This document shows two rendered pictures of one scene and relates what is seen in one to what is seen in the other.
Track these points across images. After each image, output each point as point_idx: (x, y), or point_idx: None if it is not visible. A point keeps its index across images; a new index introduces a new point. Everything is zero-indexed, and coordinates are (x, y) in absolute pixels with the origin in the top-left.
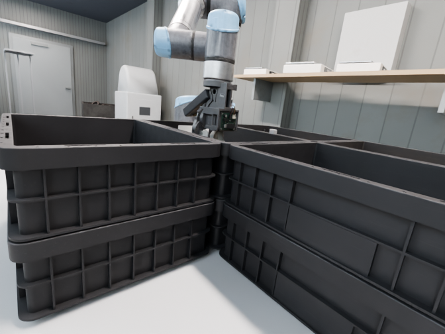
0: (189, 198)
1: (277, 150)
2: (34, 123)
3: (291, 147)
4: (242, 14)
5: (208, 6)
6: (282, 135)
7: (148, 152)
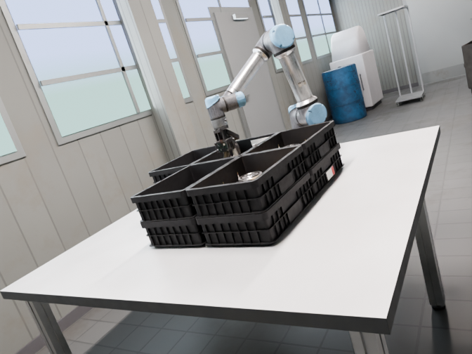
0: None
1: (209, 165)
2: (199, 152)
3: (217, 162)
4: (278, 46)
5: (266, 49)
6: (250, 149)
7: (168, 171)
